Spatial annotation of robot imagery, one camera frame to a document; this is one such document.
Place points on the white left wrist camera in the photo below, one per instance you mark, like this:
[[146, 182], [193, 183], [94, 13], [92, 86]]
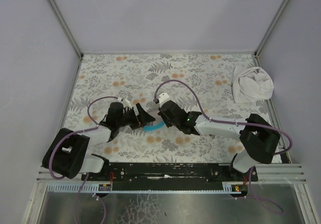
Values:
[[125, 102]]

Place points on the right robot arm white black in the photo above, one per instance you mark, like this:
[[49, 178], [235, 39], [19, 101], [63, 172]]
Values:
[[258, 139]]

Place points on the aluminium frame left post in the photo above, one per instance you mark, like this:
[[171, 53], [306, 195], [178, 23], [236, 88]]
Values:
[[65, 28]]

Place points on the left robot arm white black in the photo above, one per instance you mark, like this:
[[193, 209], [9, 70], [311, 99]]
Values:
[[67, 155]]

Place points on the white slotted cable duct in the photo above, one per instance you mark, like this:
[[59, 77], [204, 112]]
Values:
[[215, 188]]

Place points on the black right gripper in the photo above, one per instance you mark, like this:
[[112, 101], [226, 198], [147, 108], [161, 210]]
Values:
[[163, 112]]

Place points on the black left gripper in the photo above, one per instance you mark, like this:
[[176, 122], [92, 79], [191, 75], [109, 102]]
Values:
[[138, 116]]

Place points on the floral patterned table mat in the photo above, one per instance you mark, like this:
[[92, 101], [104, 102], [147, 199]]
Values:
[[193, 81]]

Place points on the aluminium frame post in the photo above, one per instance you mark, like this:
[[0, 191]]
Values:
[[65, 28], [271, 27]]

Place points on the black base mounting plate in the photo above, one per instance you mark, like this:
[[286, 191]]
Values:
[[211, 171]]

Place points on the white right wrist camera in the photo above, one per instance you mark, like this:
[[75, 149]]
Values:
[[162, 98]]

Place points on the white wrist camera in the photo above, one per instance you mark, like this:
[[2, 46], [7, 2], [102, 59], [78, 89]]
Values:
[[162, 98], [125, 102]]

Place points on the aluminium frame right post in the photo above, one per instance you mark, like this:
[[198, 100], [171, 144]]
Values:
[[271, 27]]

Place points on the crumpled white cloth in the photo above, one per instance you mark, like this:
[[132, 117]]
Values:
[[251, 84]]

